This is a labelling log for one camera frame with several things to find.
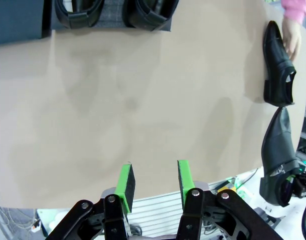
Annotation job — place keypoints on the person's left hand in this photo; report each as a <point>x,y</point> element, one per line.
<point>293,37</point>

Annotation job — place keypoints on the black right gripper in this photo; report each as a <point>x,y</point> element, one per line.
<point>301,186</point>

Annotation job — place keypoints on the black pointed leather shoe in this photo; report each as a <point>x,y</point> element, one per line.
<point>278,145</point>
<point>275,62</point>

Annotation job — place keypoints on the aluminium table frame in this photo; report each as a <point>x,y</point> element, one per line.
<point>155,212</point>

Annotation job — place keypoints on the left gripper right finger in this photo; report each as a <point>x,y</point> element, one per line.
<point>186,180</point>

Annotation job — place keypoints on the white paper shoe stuffing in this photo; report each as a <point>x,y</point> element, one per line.
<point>289,78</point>

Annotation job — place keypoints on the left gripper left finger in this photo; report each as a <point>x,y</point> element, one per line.
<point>125,190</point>

